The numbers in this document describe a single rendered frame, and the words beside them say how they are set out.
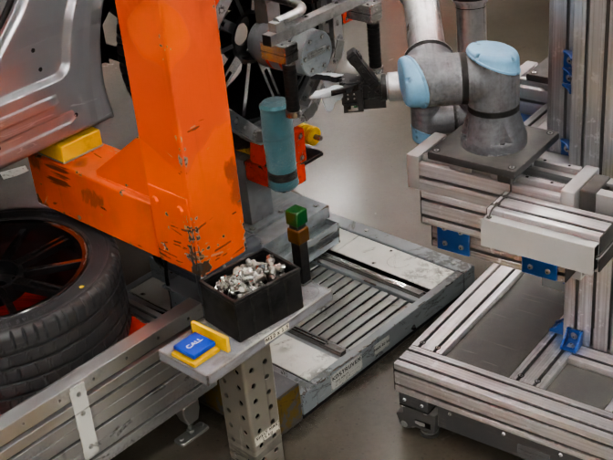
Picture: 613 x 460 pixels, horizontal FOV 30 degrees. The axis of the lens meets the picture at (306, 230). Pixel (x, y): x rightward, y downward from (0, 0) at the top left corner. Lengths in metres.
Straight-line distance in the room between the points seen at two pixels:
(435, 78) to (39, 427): 1.20
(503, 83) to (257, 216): 1.25
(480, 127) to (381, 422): 0.92
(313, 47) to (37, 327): 1.04
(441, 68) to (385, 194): 1.67
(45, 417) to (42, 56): 0.92
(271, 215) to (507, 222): 1.24
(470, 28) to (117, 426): 1.32
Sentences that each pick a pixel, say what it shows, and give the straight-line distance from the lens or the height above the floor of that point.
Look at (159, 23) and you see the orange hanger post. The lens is 2.53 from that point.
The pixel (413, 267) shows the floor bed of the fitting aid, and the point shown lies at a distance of 3.59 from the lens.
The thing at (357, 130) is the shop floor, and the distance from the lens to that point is 4.66.
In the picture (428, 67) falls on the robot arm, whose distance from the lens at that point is 2.54.
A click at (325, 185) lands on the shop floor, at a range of 4.25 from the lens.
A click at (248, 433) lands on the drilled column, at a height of 0.17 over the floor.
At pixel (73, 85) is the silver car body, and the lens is 3.06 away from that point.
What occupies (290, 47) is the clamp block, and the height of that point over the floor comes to 0.94.
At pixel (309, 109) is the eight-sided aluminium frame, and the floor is 0.61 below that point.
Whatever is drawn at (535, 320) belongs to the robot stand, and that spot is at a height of 0.21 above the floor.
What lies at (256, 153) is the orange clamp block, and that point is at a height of 0.53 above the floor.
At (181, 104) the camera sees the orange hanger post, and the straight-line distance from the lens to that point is 2.60.
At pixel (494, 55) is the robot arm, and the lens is 2.54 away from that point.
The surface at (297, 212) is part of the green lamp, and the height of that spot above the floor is 0.66.
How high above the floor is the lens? 2.00
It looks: 30 degrees down
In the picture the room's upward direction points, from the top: 6 degrees counter-clockwise
